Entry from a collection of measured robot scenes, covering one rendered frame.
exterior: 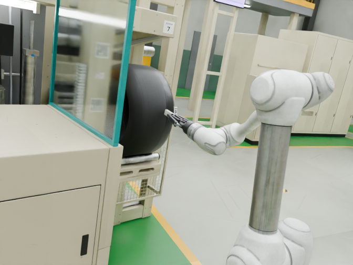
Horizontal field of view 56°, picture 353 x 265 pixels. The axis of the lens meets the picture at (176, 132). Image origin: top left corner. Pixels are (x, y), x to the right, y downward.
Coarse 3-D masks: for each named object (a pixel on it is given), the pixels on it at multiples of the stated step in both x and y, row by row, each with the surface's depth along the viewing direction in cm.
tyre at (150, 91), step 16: (128, 80) 182; (144, 80) 183; (160, 80) 191; (128, 96) 182; (144, 96) 179; (160, 96) 186; (128, 112) 231; (144, 112) 179; (160, 112) 185; (128, 128) 183; (144, 128) 181; (160, 128) 188; (128, 144) 187; (144, 144) 189; (160, 144) 198
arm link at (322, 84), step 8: (320, 72) 114; (312, 80) 112; (320, 80) 111; (328, 80) 111; (312, 88) 110; (320, 88) 111; (328, 88) 111; (312, 96) 111; (320, 96) 113; (328, 96) 115; (312, 104) 114
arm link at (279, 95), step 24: (264, 72) 107; (288, 72) 106; (264, 96) 102; (288, 96) 103; (264, 120) 108; (288, 120) 106; (264, 144) 110; (288, 144) 110; (264, 168) 111; (264, 192) 111; (264, 216) 112; (240, 240) 117; (264, 240) 112; (240, 264) 111; (264, 264) 110; (288, 264) 119
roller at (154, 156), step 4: (128, 156) 197; (132, 156) 199; (136, 156) 200; (140, 156) 202; (144, 156) 204; (148, 156) 205; (152, 156) 207; (156, 156) 209; (124, 160) 194; (128, 160) 196; (132, 160) 198; (136, 160) 199; (140, 160) 202; (144, 160) 204; (148, 160) 206
